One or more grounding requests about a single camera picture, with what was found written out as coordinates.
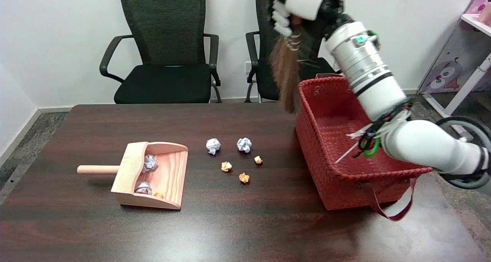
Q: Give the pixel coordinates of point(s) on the brown straw hand broom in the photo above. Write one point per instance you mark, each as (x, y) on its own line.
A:
(285, 74)

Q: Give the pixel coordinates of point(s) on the white paper ball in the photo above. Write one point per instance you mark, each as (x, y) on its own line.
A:
(149, 163)
(244, 144)
(143, 188)
(213, 146)

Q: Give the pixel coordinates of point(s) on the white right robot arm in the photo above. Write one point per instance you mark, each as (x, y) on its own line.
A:
(383, 93)

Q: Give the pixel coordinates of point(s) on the wooden dustpan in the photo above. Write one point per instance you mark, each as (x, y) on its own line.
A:
(168, 173)

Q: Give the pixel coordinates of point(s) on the black mesh office chair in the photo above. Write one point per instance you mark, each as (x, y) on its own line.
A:
(264, 78)
(165, 81)

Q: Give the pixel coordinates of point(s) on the red woven basket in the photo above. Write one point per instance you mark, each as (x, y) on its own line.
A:
(330, 147)

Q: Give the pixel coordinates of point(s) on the pink owl print shelf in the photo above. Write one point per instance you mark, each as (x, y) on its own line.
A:
(445, 74)

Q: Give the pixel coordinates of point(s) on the pink cup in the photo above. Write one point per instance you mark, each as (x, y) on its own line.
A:
(486, 14)

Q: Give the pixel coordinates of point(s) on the white metal stand leg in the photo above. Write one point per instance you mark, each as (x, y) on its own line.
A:
(460, 97)

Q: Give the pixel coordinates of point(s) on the white wall socket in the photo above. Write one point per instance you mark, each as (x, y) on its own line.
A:
(248, 67)

